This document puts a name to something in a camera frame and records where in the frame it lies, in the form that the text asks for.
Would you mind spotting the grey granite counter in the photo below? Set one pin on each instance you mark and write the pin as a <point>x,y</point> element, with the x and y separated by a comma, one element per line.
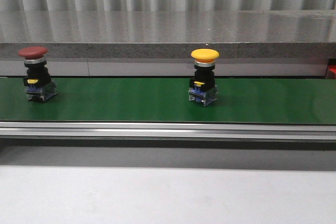
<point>266,43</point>

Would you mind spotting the red plastic tray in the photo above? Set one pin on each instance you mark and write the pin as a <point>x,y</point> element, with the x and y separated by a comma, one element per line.
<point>331,69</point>

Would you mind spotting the green conveyor belt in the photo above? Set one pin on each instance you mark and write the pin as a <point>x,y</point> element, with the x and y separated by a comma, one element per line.
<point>261,100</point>

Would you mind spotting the aluminium conveyor frame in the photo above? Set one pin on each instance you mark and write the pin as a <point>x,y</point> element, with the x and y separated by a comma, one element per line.
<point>198,131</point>

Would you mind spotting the red push button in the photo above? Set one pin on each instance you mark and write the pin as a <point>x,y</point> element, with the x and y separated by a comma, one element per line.
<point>40,86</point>

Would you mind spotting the yellow push button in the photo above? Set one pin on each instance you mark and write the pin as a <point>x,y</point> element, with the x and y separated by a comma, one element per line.
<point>202,87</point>

